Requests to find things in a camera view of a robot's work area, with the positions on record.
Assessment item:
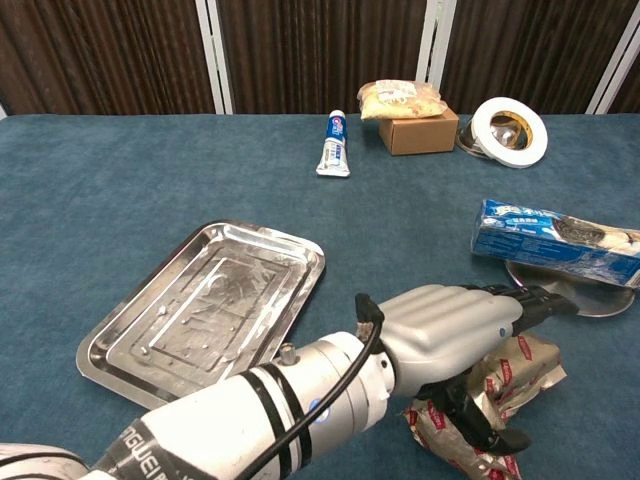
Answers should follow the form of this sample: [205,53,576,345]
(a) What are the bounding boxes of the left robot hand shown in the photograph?
[379,283,582,456]

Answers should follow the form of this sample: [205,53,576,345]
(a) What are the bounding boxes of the gold red snack bag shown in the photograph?
[402,332,567,480]

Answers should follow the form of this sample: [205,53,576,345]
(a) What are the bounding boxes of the blue cookie package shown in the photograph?
[469,198,640,290]

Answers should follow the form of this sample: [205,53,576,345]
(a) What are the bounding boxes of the round steel plate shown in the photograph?
[504,257,636,319]

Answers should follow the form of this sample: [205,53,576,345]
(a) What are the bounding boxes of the small steel bowl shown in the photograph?
[455,113,534,160]

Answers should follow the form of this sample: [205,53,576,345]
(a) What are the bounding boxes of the small cardboard box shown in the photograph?
[378,106,460,157]

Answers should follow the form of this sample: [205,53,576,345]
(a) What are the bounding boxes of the white tape roll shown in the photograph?
[470,96,550,170]

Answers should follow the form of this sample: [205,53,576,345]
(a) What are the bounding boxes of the white blue toothpaste tube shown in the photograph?
[315,109,352,179]

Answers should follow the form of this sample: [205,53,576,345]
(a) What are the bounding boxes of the yellow snack bag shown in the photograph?
[356,79,449,122]

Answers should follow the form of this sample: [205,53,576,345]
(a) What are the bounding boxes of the rectangular steel tray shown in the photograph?
[75,219,327,411]

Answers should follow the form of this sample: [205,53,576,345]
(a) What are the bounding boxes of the brown pleated curtain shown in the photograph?
[439,0,640,115]
[0,0,216,116]
[217,0,431,115]

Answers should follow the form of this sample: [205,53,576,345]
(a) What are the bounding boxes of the blue table cloth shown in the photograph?
[0,113,640,480]

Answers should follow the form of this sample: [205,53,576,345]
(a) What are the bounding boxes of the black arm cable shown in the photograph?
[247,293,386,480]

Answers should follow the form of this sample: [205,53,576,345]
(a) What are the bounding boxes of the white screen frame post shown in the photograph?
[194,0,235,115]
[414,0,459,85]
[585,19,640,115]

